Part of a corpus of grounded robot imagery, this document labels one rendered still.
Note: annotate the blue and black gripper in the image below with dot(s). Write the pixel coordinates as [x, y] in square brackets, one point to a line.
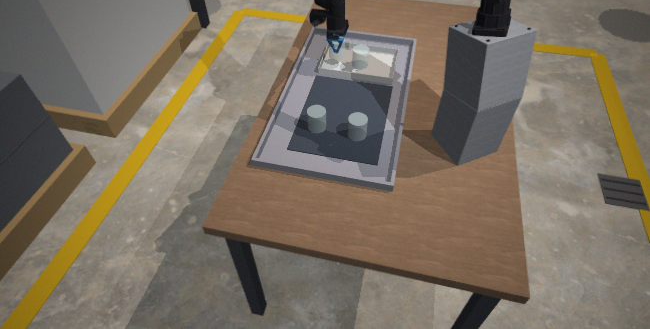
[341, 28]

